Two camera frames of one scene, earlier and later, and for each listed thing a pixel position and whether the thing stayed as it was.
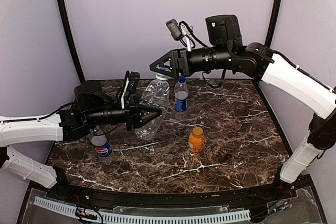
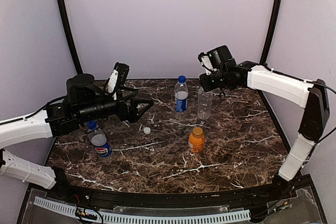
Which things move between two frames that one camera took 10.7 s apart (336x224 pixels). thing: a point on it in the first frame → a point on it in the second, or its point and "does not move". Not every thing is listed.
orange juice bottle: (196, 140) does not move
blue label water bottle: (181, 94) does not move
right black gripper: (181, 57) → (207, 86)
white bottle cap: (161, 76) → (147, 130)
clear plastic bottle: (156, 95) → (205, 101)
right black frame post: (275, 9) does not move
